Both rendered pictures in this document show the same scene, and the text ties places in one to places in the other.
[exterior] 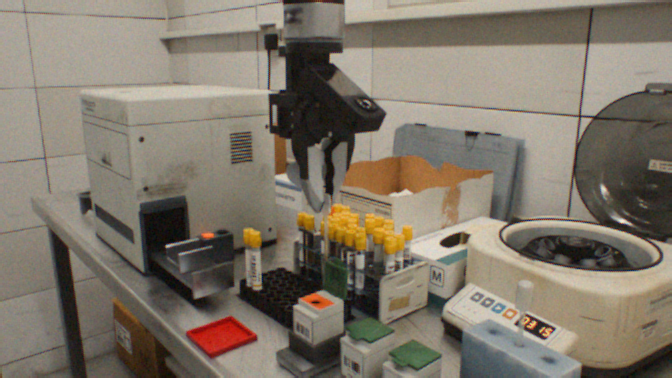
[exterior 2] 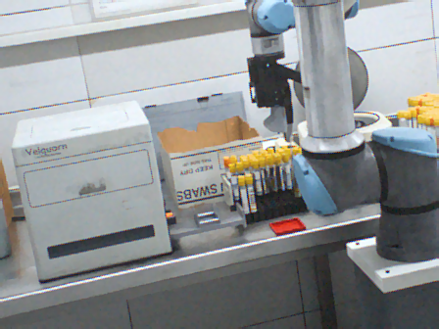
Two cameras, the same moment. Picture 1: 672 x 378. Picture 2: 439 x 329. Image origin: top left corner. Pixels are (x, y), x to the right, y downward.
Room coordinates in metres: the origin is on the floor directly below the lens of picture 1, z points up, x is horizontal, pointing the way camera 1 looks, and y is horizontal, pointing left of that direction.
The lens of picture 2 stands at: (-0.24, 1.71, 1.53)
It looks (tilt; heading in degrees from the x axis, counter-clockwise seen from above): 13 degrees down; 298
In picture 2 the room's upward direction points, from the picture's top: 8 degrees counter-clockwise
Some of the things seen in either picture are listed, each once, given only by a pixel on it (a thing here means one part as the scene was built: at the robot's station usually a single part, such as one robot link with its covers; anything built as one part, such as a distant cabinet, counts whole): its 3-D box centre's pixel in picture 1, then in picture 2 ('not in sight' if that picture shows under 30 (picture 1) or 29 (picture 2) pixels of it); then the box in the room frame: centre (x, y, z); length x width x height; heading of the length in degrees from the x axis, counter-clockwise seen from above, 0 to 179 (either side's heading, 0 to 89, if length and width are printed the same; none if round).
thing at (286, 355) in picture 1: (318, 344); not in sight; (0.56, 0.02, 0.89); 0.09 x 0.05 x 0.04; 130
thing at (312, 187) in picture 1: (301, 176); (279, 125); (0.64, 0.04, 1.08); 0.06 x 0.03 x 0.09; 41
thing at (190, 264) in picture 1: (184, 256); (197, 221); (0.77, 0.24, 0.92); 0.21 x 0.07 x 0.05; 40
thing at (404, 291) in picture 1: (356, 270); (267, 185); (0.74, -0.04, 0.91); 0.20 x 0.10 x 0.07; 40
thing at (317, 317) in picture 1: (318, 324); not in sight; (0.56, 0.02, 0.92); 0.05 x 0.04 x 0.06; 130
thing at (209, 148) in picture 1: (181, 167); (98, 183); (0.98, 0.29, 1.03); 0.31 x 0.27 x 0.30; 40
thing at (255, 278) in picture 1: (292, 271); (266, 190); (0.69, 0.06, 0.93); 0.17 x 0.09 x 0.11; 41
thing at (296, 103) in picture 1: (310, 92); (269, 79); (0.66, 0.03, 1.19); 0.09 x 0.08 x 0.12; 41
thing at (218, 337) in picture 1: (221, 335); (287, 226); (0.60, 0.15, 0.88); 0.07 x 0.07 x 0.01; 40
